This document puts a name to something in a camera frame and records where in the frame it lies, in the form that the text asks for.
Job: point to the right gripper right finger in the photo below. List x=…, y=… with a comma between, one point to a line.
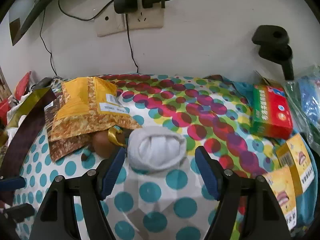
x=263, y=217

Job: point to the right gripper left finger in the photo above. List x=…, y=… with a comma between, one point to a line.
x=56, y=217

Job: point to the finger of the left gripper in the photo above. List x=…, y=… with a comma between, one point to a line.
x=12, y=184
x=17, y=214

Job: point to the yellow snack bag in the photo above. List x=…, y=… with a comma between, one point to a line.
x=91, y=105

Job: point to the white sock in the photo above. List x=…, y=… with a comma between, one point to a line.
x=155, y=148

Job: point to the gold storage box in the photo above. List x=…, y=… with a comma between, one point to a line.
x=33, y=109

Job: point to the yellow carton front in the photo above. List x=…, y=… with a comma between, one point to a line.
x=281, y=184

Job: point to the yellow carton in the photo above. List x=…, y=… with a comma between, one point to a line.
x=294, y=154
x=281, y=184

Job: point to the brown snack bag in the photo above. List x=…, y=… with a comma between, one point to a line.
x=62, y=147

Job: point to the yellow carton rear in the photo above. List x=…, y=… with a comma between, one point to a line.
x=294, y=154

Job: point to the polka dot bed sheet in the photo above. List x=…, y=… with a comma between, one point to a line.
x=174, y=203

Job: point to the red packet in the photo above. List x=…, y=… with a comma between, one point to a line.
x=22, y=86

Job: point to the dark device on left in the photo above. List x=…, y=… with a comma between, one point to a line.
x=45, y=82

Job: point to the red green medicine box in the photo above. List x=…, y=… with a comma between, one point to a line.
x=271, y=113

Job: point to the clear bag with blue items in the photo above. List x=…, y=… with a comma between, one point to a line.
x=303, y=96

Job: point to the black wall hook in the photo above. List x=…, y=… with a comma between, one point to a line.
x=274, y=46

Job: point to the wall socket plate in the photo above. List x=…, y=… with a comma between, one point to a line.
x=109, y=22

